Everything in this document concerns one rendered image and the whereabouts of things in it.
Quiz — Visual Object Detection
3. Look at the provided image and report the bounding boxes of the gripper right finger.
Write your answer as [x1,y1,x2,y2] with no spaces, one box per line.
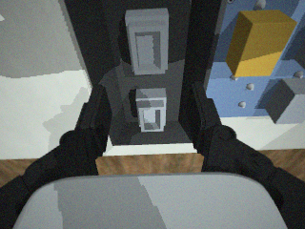
[187,81,305,229]

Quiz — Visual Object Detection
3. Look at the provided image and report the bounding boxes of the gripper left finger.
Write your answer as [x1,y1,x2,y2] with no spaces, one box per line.
[0,85,112,229]

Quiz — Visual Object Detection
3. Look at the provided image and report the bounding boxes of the yellow rectangular block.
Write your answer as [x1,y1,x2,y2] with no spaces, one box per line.
[226,10,297,77]

